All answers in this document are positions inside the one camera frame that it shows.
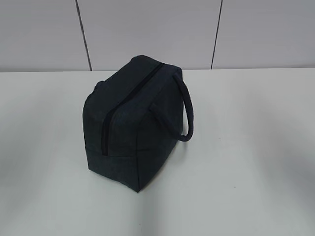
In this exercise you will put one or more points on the dark blue lunch bag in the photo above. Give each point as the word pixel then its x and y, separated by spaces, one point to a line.
pixel 133 120

